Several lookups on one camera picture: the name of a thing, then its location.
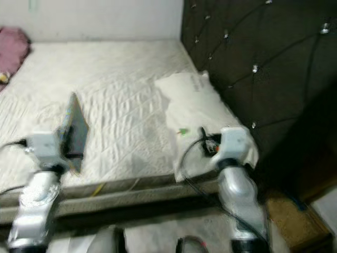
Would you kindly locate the colourful picture book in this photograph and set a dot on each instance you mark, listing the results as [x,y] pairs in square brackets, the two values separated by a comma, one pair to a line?
[76,121]

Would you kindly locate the white pillow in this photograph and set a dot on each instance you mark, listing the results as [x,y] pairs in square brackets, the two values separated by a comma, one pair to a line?
[195,105]

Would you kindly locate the grey quilted mattress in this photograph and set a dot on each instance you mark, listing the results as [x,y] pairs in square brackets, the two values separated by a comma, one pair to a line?
[121,95]

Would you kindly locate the grey left robot foot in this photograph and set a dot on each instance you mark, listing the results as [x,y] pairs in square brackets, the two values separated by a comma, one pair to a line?
[109,242]

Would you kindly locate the grey robot foot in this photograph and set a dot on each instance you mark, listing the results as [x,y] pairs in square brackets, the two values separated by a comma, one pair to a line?
[109,242]
[194,246]

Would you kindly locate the grey right robot foot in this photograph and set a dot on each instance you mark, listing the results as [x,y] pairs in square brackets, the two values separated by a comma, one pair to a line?
[194,246]

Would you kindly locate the brown cardboard box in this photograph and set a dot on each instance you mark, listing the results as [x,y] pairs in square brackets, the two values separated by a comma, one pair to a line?
[295,219]

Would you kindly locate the black tufted headboard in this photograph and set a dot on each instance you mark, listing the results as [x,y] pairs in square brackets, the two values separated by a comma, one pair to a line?
[268,42]

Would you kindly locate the pink quilt with bird print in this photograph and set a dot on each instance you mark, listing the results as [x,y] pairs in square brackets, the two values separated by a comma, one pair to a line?
[11,52]

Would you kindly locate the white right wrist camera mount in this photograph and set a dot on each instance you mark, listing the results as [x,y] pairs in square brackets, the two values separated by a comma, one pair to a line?
[234,145]

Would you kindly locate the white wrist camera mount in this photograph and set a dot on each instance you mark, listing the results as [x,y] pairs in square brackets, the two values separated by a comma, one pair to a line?
[234,145]
[47,146]

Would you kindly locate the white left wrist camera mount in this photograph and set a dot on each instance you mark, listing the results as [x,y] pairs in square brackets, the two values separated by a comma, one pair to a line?
[47,146]

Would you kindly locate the dark bed frame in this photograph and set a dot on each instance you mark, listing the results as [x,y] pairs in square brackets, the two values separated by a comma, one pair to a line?
[137,208]

